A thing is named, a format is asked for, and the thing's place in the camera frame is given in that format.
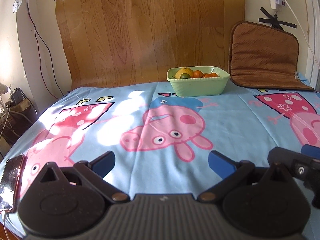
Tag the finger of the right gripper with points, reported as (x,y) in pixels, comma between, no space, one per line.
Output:
(311,151)

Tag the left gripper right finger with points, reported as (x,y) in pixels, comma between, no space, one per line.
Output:
(232,173)

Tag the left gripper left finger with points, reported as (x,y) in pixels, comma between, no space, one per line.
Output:
(93,172)

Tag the orange mandarin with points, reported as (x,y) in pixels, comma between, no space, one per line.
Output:
(213,74)
(198,74)

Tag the green cherry tomato back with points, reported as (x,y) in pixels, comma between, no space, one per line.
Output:
(185,76)

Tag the large yellow citrus fruit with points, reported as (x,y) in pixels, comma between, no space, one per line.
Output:
(184,72)

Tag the blue cartoon pig blanket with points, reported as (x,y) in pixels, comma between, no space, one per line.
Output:
(161,141)

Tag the smartphone with red case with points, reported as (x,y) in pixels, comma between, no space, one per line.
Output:
(11,183)

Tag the light green ceramic dish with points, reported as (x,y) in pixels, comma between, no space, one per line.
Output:
(198,86)

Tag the power adapter clutter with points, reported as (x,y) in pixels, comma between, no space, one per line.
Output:
(17,115)

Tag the brown seat cushion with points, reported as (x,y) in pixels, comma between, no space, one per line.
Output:
(263,57)

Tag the black tape cross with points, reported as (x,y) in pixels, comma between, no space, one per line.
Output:
(273,21)

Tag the wood pattern vinyl sheet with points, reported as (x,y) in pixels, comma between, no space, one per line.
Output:
(113,43)

